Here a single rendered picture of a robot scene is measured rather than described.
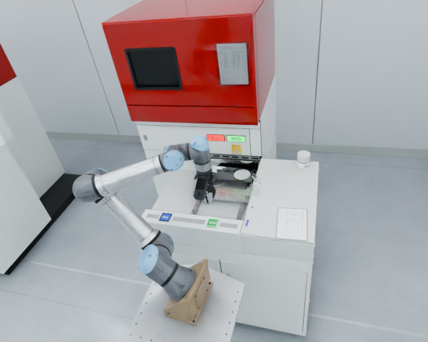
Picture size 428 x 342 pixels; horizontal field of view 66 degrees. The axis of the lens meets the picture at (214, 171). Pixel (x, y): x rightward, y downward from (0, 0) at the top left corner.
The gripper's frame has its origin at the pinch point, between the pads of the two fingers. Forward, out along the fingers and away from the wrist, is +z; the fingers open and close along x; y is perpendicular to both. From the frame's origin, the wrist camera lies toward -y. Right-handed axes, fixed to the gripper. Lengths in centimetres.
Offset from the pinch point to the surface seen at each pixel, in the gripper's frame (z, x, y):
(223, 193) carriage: 22.7, 3.3, 31.9
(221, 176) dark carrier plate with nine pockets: 21, 8, 45
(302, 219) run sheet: 13.8, -43.7, 9.6
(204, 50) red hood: -55, 10, 54
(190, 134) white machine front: -1, 29, 59
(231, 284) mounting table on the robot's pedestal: 28.7, -14.1, -23.0
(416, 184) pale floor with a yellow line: 111, -139, 163
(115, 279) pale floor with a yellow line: 111, 98, 14
